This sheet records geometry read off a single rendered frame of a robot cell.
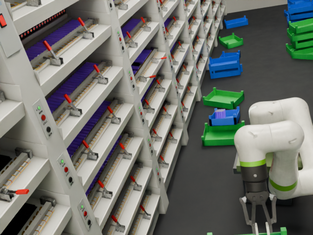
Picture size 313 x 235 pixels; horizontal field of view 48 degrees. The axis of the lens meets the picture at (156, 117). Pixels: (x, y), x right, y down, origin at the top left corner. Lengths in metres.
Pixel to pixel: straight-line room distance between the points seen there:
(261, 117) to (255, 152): 0.60
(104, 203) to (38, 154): 0.46
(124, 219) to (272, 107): 0.91
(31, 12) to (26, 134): 0.36
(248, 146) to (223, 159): 1.24
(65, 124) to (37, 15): 0.38
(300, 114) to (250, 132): 0.63
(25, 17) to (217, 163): 1.71
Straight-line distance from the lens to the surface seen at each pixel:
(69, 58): 1.31
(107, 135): 1.55
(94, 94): 1.46
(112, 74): 1.61
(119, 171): 1.65
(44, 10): 1.23
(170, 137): 2.52
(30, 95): 1.09
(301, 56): 3.87
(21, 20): 1.12
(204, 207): 2.17
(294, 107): 1.89
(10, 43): 1.06
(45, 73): 1.21
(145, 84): 1.95
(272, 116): 1.87
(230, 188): 2.27
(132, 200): 1.79
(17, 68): 1.07
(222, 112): 2.87
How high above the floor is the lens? 1.50
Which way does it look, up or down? 28 degrees down
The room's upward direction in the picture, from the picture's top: 15 degrees counter-clockwise
